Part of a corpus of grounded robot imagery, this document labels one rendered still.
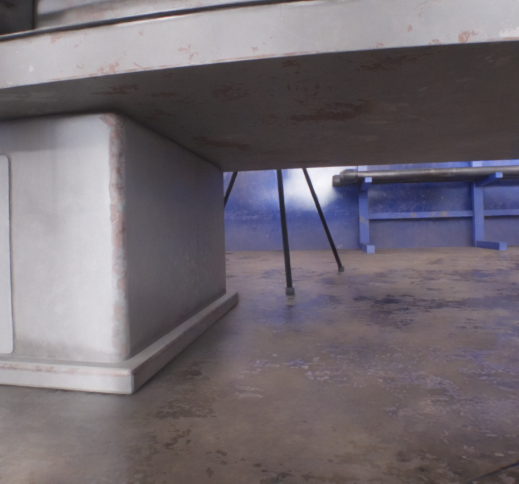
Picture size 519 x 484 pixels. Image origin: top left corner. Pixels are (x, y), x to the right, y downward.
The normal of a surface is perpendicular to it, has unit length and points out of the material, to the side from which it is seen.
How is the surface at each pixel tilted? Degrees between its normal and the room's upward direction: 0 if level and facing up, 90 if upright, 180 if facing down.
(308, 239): 90
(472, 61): 180
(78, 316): 90
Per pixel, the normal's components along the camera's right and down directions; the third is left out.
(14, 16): 0.99, -0.03
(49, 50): -0.16, 0.00
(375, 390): -0.03, -1.00
